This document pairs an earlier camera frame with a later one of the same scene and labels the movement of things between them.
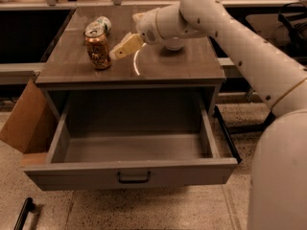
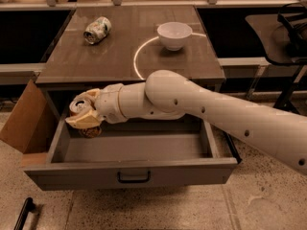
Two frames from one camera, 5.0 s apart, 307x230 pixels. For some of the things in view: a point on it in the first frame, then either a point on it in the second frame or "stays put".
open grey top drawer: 132,139 stays put
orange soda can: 98,49 to 88,132
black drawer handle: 132,181 stays put
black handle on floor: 28,207 stays put
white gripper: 146,29 to 106,103
